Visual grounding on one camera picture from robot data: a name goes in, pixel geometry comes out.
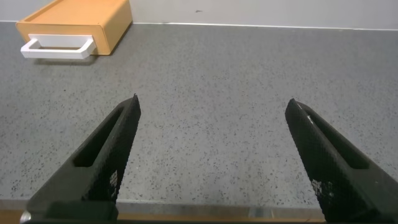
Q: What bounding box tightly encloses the yellow drawer with white handle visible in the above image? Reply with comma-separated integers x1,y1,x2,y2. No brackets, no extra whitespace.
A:
16,22,111,60

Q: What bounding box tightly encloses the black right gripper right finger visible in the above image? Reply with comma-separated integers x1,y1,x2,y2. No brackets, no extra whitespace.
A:
285,98,398,223

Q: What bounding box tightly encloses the yellow drawer case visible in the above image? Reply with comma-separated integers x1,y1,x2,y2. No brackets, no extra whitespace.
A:
15,0,134,56

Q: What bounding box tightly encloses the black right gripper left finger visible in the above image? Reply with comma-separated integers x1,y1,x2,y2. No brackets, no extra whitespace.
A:
20,93,142,223

